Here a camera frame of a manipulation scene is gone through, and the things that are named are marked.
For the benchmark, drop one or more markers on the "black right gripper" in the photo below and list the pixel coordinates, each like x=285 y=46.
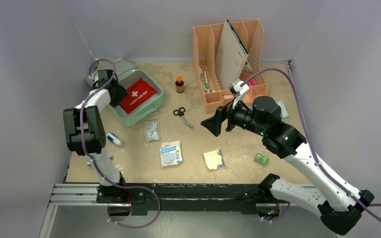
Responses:
x=227 y=117

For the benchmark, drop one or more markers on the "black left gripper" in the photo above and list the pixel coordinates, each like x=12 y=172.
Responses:
x=122 y=94

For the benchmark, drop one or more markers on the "red first aid pouch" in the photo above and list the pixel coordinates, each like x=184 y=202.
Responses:
x=138 y=93

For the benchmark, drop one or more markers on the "black handled scissors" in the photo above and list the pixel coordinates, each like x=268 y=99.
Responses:
x=180 y=112

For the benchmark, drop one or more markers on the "gauze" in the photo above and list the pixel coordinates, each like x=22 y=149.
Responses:
x=214 y=160

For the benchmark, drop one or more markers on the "white blue mask packet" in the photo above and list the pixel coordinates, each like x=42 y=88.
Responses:
x=170 y=153

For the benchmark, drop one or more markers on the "blue wet wipes pack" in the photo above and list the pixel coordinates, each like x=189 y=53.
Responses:
x=284 y=113

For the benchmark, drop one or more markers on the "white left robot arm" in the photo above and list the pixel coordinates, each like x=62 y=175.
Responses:
x=85 y=134

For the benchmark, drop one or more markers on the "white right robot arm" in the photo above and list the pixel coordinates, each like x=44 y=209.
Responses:
x=338 y=204

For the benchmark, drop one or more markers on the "green medicine case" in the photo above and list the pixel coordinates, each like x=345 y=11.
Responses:
x=127 y=74

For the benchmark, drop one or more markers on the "small white blue tube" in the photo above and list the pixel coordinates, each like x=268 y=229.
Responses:
x=114 y=139

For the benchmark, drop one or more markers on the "clear bag alcohol pads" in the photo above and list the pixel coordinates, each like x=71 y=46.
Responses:
x=152 y=130

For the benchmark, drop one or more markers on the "brown bottle orange cap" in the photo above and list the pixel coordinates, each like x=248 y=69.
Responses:
x=179 y=84

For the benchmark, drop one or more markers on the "small green box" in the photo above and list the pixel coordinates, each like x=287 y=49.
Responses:
x=261 y=159

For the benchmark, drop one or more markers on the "beige folder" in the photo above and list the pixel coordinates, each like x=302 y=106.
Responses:
x=231 y=56

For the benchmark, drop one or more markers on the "peach desk file organizer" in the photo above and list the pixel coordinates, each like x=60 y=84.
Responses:
x=205 y=42

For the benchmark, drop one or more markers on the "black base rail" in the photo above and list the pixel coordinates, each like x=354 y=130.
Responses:
x=141 y=198

